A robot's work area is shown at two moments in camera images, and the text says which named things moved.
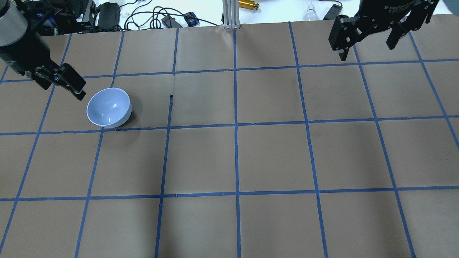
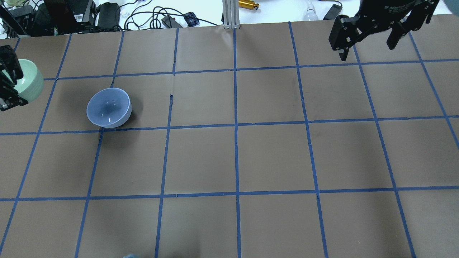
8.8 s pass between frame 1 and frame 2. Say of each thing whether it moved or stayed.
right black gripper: stayed
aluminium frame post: stayed
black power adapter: stayed
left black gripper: moved
